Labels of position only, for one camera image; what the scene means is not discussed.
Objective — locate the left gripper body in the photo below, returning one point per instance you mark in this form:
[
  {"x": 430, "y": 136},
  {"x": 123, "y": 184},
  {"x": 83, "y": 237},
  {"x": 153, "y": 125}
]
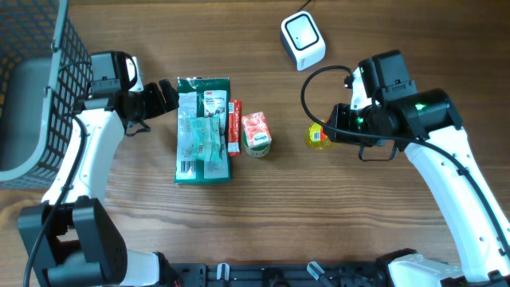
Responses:
[{"x": 149, "y": 103}]

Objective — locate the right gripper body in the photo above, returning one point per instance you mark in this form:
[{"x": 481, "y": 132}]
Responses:
[{"x": 358, "y": 121}]

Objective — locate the yellow dish soap bottle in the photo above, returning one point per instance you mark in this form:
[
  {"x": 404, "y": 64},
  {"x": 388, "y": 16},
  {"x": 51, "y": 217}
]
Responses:
[{"x": 316, "y": 138}]

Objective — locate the green sponge package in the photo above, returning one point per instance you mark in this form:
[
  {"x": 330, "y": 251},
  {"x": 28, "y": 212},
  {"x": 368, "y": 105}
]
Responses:
[{"x": 199, "y": 97}]

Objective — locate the teal wipes packet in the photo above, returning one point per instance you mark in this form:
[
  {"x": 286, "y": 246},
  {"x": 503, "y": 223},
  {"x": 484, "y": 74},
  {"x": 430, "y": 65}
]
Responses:
[{"x": 207, "y": 143}]

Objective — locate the red stick packet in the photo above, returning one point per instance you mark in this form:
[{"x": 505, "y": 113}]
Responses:
[{"x": 234, "y": 128}]

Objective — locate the red patterned small carton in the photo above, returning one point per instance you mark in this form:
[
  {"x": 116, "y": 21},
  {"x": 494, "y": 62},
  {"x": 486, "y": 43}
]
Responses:
[{"x": 256, "y": 130}]

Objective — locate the green lidded jar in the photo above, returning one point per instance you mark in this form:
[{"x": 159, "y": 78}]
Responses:
[{"x": 256, "y": 151}]

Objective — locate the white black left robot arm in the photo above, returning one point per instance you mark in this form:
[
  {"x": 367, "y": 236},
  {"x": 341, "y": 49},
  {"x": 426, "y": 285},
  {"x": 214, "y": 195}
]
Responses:
[{"x": 69, "y": 237}]

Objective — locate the white barcode scanner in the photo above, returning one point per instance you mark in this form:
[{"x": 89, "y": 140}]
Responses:
[{"x": 302, "y": 40}]

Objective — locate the dark grey mesh basket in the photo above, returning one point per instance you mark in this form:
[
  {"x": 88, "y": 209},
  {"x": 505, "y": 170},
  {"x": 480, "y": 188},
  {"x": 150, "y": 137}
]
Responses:
[{"x": 45, "y": 67}]

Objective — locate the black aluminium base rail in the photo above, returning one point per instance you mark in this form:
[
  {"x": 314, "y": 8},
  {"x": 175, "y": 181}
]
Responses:
[{"x": 360, "y": 273}]

